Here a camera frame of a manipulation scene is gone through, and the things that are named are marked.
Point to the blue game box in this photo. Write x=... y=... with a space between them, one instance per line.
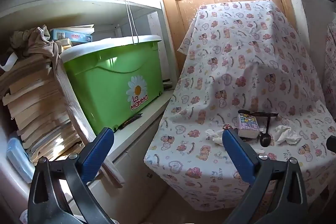
x=78 y=37

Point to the white fabric strip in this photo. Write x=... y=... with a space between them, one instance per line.
x=8 y=62

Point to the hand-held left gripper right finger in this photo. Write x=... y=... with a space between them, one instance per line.
x=240 y=158

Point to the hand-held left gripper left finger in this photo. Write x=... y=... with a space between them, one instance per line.
x=97 y=153

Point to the white cabinet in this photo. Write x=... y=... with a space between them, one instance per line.
x=315 y=19

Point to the weathered wooden plank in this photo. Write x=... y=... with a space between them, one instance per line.
x=71 y=106

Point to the patterned tissue pack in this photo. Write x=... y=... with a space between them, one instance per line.
x=248 y=125

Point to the white shelf unit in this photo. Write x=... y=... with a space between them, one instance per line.
x=78 y=1

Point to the green storage box white lid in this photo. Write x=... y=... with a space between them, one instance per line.
x=110 y=87

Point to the bear print tablecloth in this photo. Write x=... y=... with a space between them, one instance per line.
x=236 y=69

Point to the beige crumpled cloth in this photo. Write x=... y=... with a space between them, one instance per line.
x=29 y=41

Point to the white tissue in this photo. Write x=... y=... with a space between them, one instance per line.
x=286 y=134
x=214 y=134

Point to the black pen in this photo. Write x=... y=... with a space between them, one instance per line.
x=131 y=121

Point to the candy wrapper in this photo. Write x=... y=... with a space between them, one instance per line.
x=227 y=126

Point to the pink print cloth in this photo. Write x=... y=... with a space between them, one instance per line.
x=330 y=69

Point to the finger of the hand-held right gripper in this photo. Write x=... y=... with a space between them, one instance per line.
x=332 y=144

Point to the black plastic spoon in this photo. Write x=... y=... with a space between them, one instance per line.
x=265 y=140

